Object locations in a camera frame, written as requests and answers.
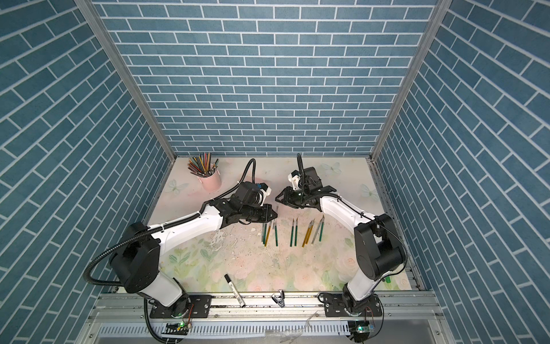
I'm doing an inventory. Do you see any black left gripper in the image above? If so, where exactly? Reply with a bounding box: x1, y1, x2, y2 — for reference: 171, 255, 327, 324
239, 204, 279, 223

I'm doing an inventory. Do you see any silver carving knife capped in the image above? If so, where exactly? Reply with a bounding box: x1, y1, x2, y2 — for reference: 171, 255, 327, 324
311, 217, 324, 245

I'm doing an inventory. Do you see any gold carving knife long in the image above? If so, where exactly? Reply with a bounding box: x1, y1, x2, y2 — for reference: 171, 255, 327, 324
264, 224, 272, 247

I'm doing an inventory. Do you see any green carving knife capped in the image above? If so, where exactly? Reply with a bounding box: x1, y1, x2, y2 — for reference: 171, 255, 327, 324
289, 219, 295, 247

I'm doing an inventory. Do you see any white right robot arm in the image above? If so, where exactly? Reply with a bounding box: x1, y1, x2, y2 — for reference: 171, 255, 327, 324
276, 167, 408, 308

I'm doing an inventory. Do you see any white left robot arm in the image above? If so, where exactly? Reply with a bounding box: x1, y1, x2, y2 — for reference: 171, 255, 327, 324
110, 181, 277, 308

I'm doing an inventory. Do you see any pink metal pencil cup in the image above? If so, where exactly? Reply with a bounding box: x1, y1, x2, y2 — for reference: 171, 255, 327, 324
198, 171, 222, 192

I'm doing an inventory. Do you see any coloured pencils bundle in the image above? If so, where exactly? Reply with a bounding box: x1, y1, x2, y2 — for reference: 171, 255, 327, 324
188, 153, 219, 178

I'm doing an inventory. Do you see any black binder clip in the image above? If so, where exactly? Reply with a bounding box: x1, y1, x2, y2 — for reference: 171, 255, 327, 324
271, 290, 285, 308

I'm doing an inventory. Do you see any black marker pen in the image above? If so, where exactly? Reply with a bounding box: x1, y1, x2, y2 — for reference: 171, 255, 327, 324
224, 274, 246, 308

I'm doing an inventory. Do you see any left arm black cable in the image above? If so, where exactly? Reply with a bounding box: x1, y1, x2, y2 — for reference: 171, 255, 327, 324
82, 158, 259, 344

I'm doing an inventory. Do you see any aluminium front rail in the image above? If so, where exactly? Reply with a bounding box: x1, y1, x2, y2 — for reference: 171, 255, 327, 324
77, 291, 453, 343

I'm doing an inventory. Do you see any aluminium corner frame post right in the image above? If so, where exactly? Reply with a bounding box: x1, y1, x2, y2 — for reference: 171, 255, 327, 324
370, 0, 452, 161

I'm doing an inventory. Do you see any aluminium corner frame post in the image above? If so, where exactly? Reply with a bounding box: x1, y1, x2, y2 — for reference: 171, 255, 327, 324
370, 0, 452, 161
74, 0, 177, 163

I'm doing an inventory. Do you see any aluminium corner frame post left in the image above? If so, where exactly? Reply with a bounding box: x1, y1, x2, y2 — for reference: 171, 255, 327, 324
74, 0, 177, 163

